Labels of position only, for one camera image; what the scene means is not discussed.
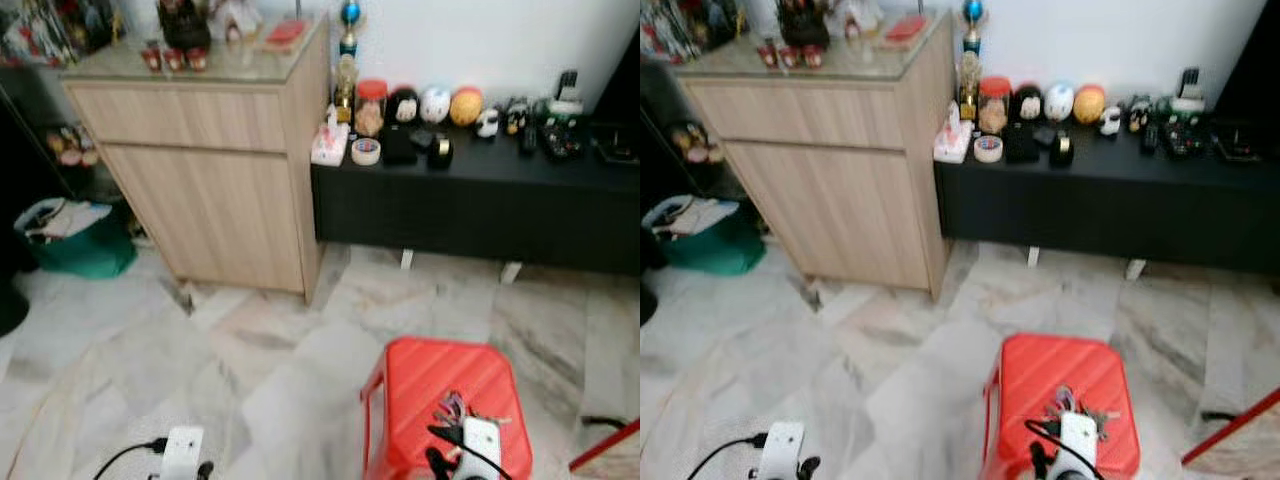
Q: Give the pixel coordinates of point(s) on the bunch of keys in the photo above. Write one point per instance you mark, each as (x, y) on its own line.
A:
(1065, 403)
(455, 408)

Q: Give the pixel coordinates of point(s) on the red plastic stool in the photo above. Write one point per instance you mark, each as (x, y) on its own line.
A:
(1050, 365)
(430, 370)

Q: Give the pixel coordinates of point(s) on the red-edged wooden board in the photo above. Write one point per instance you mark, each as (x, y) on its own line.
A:
(612, 450)
(1240, 440)

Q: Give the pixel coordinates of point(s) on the green bag with papers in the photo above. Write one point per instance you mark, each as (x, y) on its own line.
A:
(715, 250)
(85, 255)

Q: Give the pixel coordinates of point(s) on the black low console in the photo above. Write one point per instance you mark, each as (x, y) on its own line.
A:
(480, 205)
(1100, 205)

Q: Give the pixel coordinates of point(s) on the light wooden cabinet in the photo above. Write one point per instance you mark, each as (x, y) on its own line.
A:
(200, 200)
(830, 200)

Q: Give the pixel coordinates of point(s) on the black tape dispenser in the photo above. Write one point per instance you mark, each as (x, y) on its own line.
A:
(440, 152)
(1062, 151)

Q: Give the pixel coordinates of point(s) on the white tape roll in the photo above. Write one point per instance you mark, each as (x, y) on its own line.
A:
(366, 152)
(988, 150)

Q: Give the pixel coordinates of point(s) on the black box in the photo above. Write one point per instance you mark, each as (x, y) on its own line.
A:
(1021, 145)
(398, 147)

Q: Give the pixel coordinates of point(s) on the pink tissue pack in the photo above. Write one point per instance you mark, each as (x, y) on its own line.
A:
(329, 145)
(952, 143)

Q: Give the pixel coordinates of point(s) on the small panda figurine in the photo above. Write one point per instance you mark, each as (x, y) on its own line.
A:
(1111, 121)
(487, 123)

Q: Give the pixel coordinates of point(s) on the red-lidded glass jar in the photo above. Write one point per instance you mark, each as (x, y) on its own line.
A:
(993, 108)
(370, 110)

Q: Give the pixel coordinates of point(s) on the black round figurine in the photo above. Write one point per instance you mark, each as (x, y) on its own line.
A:
(403, 105)
(1026, 103)

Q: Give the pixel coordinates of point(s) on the orange round figurine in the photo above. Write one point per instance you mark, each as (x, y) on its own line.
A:
(1090, 104)
(466, 106)

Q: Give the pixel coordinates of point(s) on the white round figurine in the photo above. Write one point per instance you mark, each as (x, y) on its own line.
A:
(1059, 101)
(436, 104)

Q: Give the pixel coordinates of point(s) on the gold trophy with blue ball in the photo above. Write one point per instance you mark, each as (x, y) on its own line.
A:
(348, 70)
(971, 70)

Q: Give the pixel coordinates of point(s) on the dark basket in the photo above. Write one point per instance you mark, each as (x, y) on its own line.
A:
(804, 25)
(185, 28)

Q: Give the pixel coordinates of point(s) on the red flat box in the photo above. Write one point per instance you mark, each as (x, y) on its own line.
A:
(906, 30)
(286, 34)

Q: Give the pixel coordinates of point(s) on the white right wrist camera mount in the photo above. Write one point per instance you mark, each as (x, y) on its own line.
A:
(482, 445)
(1079, 438)

